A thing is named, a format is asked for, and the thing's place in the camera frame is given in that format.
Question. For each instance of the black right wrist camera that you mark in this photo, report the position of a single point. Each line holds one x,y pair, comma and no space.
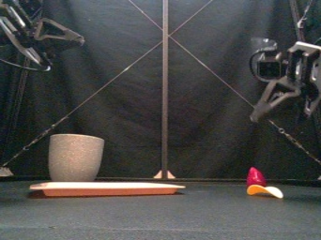
270,64

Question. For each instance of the red toy strawberry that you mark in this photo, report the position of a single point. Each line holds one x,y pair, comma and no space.
255,178

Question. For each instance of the pink rectangular plate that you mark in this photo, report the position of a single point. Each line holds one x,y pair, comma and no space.
106,188

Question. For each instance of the post base bracket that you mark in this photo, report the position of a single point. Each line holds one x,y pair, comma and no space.
163,175

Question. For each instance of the grey speckled cup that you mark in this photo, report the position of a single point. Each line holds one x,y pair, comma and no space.
75,157

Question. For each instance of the black cloth backdrop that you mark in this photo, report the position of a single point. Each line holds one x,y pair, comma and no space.
124,125

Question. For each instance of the metal vertical frame post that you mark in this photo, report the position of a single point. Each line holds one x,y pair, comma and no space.
164,93

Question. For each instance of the yellow curved toy chip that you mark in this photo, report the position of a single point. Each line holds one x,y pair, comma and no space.
267,189

